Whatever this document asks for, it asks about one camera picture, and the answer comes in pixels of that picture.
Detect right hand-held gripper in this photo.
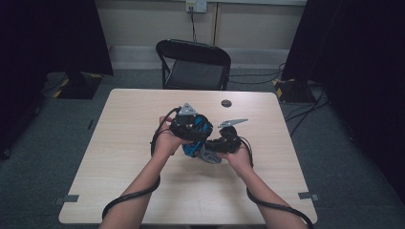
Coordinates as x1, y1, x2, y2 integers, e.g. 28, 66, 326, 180
204, 118, 249, 155

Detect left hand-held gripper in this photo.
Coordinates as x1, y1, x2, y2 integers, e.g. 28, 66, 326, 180
169, 102, 205, 143

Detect grey and blue fuzzy sock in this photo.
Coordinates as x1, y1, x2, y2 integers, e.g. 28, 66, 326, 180
181, 114, 224, 165

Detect person's right hand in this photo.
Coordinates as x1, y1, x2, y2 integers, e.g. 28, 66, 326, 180
217, 144, 254, 172

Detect person's left hand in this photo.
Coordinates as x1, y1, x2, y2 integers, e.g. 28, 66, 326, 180
153, 115, 184, 158

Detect black folding chair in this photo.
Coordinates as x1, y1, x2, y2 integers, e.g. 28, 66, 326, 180
155, 38, 232, 92

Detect black stand base yellow stripes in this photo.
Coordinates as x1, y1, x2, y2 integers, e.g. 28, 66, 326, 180
271, 77, 316, 104
53, 71, 104, 100

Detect grey tape strip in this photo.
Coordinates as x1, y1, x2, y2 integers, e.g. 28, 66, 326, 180
53, 194, 80, 205
298, 191, 320, 201

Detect black curtain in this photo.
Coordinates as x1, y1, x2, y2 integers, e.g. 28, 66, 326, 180
281, 0, 405, 201
0, 0, 115, 160

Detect black floor cable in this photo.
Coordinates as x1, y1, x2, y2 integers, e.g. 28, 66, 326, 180
288, 89, 327, 138
228, 62, 286, 78
285, 98, 330, 123
228, 75, 282, 86

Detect black plug cable on wall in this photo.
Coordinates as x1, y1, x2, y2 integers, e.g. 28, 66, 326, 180
189, 6, 198, 43

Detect thin wall conduit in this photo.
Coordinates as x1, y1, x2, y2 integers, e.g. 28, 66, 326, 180
211, 2, 222, 46

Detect white wall socket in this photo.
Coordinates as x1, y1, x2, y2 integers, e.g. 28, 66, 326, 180
185, 0, 208, 13

